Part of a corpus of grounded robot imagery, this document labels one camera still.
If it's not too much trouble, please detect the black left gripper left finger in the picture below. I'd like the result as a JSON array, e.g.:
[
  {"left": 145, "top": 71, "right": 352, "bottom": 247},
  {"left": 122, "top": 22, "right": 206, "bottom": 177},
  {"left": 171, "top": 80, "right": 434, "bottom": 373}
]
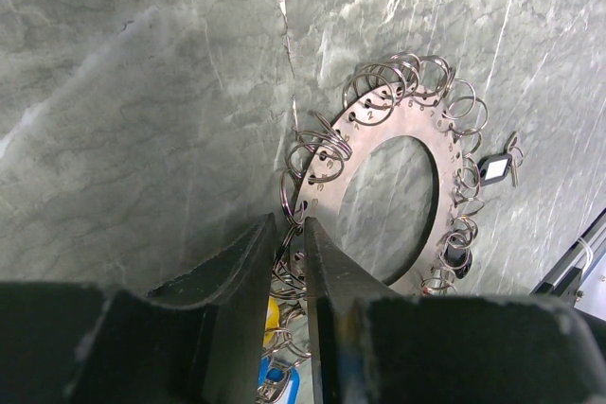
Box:
[{"left": 1, "top": 215, "right": 276, "bottom": 403}]

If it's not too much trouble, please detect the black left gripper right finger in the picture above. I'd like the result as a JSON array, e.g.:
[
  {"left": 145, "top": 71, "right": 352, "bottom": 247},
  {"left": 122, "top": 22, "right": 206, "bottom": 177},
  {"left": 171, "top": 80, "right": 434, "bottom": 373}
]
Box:
[{"left": 304, "top": 218, "right": 605, "bottom": 403}]

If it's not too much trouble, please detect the round metal key organizer disc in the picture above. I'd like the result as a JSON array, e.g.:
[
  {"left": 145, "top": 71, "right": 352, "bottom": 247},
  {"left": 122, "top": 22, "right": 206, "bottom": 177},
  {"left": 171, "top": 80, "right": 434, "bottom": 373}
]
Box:
[{"left": 277, "top": 53, "right": 489, "bottom": 301}]

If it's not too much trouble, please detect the yellow key tag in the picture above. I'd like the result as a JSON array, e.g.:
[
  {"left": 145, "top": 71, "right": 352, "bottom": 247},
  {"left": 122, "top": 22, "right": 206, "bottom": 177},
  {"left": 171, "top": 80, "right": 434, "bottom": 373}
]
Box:
[{"left": 263, "top": 297, "right": 280, "bottom": 348}]

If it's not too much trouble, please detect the blue key tag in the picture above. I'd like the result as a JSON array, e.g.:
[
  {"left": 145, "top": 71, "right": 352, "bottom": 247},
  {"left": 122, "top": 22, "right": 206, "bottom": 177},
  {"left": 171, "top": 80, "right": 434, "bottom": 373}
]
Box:
[{"left": 256, "top": 357, "right": 300, "bottom": 404}]

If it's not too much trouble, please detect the black key tag on disc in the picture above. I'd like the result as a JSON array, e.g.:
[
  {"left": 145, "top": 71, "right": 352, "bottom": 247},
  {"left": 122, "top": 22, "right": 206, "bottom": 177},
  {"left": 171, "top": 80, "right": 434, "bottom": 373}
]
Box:
[{"left": 445, "top": 246, "right": 472, "bottom": 279}]

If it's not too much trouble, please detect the black key tag with key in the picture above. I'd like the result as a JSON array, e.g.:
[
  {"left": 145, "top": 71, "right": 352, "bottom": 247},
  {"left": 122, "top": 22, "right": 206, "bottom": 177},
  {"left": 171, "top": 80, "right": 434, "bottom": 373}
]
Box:
[{"left": 478, "top": 132, "right": 525, "bottom": 187}]

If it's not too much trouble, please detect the aluminium rail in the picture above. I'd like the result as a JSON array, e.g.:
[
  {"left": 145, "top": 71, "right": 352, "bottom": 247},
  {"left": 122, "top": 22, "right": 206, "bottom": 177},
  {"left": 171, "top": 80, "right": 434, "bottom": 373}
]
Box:
[{"left": 532, "top": 210, "right": 605, "bottom": 321}]

